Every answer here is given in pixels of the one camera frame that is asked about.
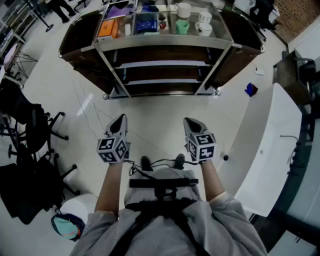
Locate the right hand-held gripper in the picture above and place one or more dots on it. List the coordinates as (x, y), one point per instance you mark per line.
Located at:
(202, 150)

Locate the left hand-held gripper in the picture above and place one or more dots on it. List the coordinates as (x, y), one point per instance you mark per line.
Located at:
(112, 150)

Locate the stainless steel service cart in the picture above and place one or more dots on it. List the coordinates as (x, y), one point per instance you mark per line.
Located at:
(162, 55)

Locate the small white box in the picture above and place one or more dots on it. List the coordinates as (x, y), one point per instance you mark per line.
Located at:
(127, 29)

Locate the orange box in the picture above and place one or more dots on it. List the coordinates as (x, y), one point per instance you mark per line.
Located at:
(107, 28)

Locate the pale green packet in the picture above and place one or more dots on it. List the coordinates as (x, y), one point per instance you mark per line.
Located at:
(151, 33)

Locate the white cup with star print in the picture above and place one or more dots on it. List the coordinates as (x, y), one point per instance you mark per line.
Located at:
(204, 29)

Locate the green cup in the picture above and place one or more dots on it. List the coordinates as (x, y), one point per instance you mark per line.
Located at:
(182, 27)

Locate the blue packet with white print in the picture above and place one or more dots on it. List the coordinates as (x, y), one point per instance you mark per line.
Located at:
(146, 26)

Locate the dark red container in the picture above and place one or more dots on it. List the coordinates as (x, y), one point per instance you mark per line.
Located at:
(163, 25)

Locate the white cup with striped print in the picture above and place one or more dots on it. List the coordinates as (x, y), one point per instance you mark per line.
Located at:
(205, 17)

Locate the plain white cup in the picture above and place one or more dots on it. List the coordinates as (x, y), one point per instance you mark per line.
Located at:
(183, 10)

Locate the person's right forearm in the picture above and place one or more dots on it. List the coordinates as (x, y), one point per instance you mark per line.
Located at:
(211, 180)

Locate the person's left forearm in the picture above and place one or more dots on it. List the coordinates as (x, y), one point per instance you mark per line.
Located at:
(110, 187)

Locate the person's right black shoe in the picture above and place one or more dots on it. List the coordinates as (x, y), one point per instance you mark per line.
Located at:
(179, 161)

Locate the person's black shoe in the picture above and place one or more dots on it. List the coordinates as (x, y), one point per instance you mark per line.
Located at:
(179, 161)
(145, 163)

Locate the small black ball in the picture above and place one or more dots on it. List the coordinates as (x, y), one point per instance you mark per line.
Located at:
(226, 157)

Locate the person's left black shoe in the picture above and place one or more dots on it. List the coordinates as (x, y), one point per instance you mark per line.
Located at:
(145, 163)

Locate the person's grey trousers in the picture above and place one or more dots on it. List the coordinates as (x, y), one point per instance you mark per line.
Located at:
(162, 175)

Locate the black waist-mounted device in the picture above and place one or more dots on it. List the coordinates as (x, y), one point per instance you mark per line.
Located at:
(162, 183)

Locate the blue object on floor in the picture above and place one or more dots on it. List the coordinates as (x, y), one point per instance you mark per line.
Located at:
(250, 89)

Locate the white glossy counter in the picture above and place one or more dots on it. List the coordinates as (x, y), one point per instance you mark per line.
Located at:
(270, 150)

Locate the white power strip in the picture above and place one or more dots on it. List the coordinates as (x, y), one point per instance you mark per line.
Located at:
(259, 72)

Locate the black chest harness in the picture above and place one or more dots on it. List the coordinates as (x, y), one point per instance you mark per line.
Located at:
(162, 212)

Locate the black office chair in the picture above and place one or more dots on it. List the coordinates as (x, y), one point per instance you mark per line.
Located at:
(22, 117)
(27, 190)
(81, 3)

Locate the black gooseneck microphone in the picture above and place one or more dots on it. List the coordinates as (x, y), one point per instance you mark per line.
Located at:
(293, 150)

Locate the person's grey sweatshirt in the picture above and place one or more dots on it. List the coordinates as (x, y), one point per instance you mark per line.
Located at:
(225, 230)

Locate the dark side table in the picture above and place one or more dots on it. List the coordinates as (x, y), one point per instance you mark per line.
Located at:
(295, 75)

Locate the pink cloth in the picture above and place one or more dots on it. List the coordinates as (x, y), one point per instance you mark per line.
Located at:
(10, 55)

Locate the black chair with jacket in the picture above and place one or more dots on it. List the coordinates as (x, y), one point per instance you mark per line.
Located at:
(262, 12)

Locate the white shelving unit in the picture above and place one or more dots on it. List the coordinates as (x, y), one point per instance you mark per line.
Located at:
(12, 20)

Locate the black stanchion post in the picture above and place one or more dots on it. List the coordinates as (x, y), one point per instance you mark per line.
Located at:
(42, 17)

